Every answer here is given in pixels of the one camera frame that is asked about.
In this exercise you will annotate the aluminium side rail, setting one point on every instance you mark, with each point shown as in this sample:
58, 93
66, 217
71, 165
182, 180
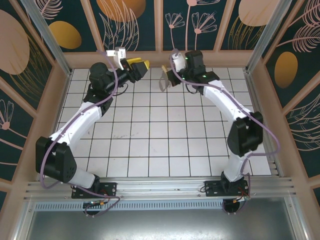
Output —
265, 100

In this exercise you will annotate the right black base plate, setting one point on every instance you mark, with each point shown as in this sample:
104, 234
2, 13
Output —
212, 188

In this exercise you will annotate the aluminium corner post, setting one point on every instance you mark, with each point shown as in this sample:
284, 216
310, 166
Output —
270, 35
47, 37

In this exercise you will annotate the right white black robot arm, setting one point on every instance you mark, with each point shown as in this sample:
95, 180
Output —
225, 105

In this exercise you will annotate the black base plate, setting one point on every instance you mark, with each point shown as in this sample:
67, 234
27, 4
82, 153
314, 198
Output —
212, 188
110, 190

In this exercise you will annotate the grey metal sheet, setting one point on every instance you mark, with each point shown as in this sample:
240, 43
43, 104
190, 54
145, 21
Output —
160, 225

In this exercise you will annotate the right aluminium corner post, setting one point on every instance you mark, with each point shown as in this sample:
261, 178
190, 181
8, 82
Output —
270, 35

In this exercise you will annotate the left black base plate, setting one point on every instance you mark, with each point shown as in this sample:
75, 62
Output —
110, 190

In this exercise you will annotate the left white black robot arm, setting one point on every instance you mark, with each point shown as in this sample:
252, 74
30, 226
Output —
80, 122

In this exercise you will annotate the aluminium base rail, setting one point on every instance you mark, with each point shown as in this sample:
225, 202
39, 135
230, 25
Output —
160, 187

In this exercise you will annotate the left aluminium corner post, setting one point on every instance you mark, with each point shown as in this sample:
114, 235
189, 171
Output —
47, 37

